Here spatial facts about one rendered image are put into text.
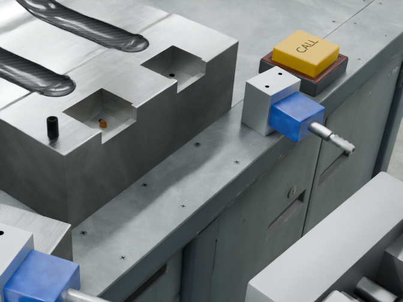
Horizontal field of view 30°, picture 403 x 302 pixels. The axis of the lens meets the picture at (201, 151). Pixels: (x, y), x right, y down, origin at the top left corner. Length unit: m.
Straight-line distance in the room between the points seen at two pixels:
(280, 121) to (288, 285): 0.42
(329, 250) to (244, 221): 0.60
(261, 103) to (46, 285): 0.34
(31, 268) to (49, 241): 0.05
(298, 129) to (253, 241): 0.34
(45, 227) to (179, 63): 0.26
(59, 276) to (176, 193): 0.21
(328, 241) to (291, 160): 0.65
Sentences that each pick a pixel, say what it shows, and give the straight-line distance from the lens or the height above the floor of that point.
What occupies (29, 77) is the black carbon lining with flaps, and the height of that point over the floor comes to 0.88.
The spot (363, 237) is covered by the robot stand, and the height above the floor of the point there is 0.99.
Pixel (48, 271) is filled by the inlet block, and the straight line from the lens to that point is 0.57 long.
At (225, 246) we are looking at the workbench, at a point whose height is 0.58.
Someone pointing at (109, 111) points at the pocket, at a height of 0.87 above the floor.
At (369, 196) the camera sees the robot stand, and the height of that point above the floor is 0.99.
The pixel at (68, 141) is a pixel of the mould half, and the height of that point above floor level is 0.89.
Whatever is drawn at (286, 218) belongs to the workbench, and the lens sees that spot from 1.17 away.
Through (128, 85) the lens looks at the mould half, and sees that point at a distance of 0.72.
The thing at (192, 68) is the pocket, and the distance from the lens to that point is 0.78.
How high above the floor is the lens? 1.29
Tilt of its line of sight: 38 degrees down
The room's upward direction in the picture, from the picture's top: 5 degrees clockwise
